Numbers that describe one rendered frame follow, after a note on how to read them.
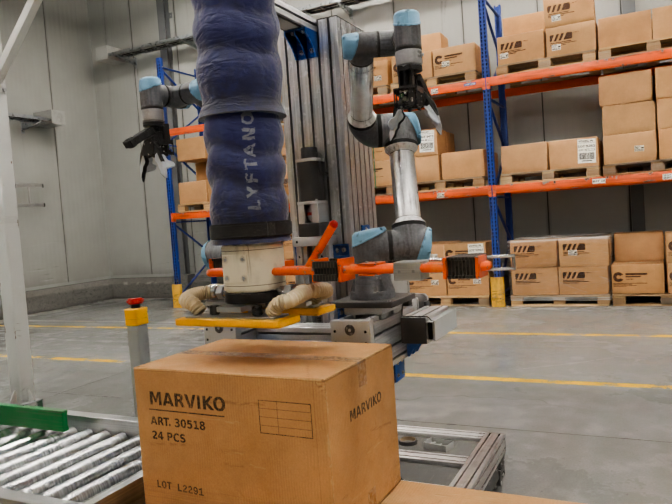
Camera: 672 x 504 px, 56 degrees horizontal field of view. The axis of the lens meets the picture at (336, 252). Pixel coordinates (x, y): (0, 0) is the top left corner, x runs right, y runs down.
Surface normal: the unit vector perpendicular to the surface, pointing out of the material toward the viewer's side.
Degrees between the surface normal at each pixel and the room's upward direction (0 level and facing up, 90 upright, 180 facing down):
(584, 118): 90
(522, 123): 90
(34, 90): 90
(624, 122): 91
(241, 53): 74
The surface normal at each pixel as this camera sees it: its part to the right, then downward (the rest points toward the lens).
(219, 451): -0.47, 0.07
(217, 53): -0.33, -0.22
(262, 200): 0.40, -0.25
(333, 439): 0.88, -0.04
